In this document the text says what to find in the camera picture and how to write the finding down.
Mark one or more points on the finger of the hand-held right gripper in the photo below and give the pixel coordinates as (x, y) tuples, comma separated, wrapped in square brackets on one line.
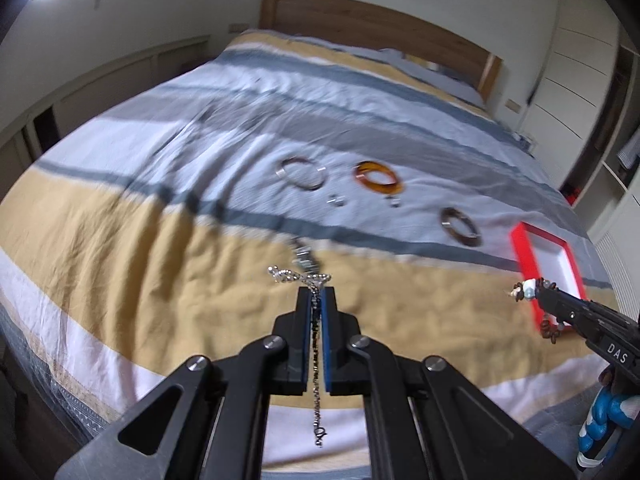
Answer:
[(555, 302)]

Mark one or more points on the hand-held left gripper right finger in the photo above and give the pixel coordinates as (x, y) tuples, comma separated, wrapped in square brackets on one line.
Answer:
[(330, 312)]

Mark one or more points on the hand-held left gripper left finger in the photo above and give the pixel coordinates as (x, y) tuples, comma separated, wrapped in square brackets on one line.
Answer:
[(303, 312)]

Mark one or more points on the red jewellery box tray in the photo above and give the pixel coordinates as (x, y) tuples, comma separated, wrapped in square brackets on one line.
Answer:
[(524, 255)]

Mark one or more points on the dark brown bangle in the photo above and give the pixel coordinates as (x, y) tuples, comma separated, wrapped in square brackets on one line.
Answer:
[(449, 227)]

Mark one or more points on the amber bangle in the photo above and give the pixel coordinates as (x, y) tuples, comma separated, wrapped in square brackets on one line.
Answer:
[(364, 181)]

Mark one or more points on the thin silver bangle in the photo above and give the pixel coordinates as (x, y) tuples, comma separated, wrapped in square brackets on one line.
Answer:
[(282, 166)]

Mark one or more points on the person's right hand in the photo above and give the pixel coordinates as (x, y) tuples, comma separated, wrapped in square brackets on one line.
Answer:
[(600, 412)]

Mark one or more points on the red bag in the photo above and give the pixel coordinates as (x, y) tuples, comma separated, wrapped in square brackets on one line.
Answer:
[(571, 195)]

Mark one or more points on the striped hanging shirt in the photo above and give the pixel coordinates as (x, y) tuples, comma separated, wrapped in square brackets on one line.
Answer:
[(629, 152)]

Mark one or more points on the striped duvet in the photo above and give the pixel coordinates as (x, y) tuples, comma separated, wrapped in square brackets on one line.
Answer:
[(175, 160)]

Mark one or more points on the white wardrobe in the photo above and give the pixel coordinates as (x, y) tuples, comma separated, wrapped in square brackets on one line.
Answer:
[(575, 85)]

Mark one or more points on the grey pillow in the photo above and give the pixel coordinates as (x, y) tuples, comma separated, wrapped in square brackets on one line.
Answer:
[(440, 80)]

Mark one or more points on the wooden headboard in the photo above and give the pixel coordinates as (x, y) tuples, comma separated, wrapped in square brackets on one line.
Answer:
[(350, 20)]

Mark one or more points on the wall switch plate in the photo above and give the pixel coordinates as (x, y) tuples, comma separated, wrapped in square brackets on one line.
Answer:
[(512, 104)]

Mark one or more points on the low white wall cabinet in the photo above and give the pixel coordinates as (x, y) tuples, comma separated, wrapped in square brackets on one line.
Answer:
[(100, 90)]

